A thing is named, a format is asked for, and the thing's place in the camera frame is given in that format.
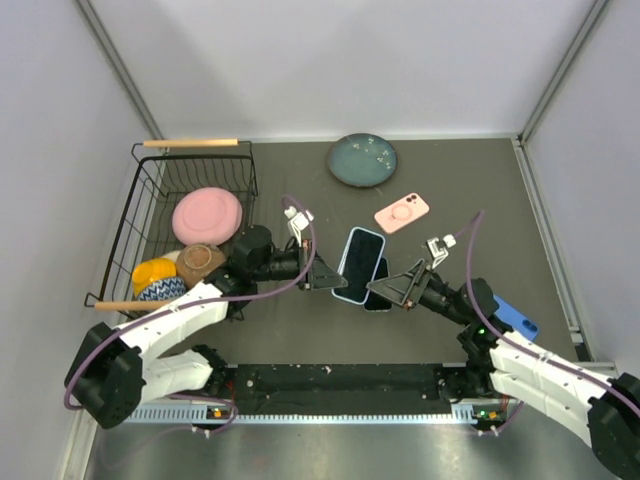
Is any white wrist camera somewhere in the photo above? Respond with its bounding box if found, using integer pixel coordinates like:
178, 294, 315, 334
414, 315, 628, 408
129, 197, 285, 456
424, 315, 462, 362
284, 206, 314, 246
426, 234, 457, 270

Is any black wire basket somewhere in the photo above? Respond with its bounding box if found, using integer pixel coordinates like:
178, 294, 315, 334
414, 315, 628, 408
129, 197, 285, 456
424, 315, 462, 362
84, 139, 258, 308

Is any brown ceramic bowl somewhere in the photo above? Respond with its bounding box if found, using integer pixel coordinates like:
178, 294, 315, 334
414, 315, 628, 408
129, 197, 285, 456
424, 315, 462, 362
175, 244, 226, 290

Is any pink phone case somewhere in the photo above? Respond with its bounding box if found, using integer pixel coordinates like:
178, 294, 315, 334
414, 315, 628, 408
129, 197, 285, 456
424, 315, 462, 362
374, 193, 430, 234

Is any blue white patterned cup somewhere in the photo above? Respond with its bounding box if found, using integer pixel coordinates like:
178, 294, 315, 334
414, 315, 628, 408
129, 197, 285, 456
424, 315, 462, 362
137, 276, 187, 301

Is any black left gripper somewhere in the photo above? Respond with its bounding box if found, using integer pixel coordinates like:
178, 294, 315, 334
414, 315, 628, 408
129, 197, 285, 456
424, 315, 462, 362
252, 239, 347, 291

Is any teal phone dark screen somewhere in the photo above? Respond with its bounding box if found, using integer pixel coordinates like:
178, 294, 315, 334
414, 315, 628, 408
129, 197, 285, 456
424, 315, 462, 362
363, 257, 392, 313

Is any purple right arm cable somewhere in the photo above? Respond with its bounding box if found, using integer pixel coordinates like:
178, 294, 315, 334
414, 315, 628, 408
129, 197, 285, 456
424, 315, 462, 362
452, 209, 640, 436

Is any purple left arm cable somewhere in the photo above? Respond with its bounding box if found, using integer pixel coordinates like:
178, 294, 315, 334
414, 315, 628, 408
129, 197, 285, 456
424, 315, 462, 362
63, 194, 317, 436

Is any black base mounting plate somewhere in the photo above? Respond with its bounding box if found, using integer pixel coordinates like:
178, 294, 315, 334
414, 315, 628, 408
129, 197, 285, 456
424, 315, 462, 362
206, 363, 497, 400

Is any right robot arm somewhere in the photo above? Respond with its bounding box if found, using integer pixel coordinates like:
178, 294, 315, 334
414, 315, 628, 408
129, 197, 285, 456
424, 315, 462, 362
367, 261, 639, 479

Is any yellow cup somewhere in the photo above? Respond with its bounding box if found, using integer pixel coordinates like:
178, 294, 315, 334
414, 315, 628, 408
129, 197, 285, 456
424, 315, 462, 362
131, 257, 177, 297

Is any teal ceramic floral plate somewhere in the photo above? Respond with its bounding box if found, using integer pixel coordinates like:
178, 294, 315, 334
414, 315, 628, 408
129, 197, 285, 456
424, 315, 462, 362
327, 133, 398, 188

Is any pink round plate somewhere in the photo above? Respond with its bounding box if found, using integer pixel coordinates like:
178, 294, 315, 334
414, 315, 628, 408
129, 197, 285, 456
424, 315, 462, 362
172, 187, 243, 246

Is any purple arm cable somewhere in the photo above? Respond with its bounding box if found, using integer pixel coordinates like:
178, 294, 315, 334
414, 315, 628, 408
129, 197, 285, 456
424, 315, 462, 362
452, 209, 640, 436
63, 194, 317, 436

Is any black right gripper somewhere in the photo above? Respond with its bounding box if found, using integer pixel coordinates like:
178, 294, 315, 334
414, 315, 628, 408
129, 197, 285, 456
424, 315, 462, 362
368, 258, 472, 326

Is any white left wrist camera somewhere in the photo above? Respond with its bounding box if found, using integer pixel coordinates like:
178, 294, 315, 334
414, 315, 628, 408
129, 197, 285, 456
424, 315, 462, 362
284, 206, 314, 246

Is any light blue phone case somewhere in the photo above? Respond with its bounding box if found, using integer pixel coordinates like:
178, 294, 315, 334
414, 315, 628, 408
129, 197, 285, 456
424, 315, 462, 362
331, 226, 387, 306

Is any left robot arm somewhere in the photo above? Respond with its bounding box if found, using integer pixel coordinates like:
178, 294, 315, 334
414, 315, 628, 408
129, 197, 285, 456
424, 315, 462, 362
63, 225, 348, 429

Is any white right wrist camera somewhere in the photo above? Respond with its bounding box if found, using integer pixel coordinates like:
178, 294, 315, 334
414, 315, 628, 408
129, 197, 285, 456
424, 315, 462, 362
426, 234, 457, 270

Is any black phone dark screen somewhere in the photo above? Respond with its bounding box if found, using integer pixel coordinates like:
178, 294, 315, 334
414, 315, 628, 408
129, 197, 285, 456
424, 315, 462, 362
335, 229, 384, 302

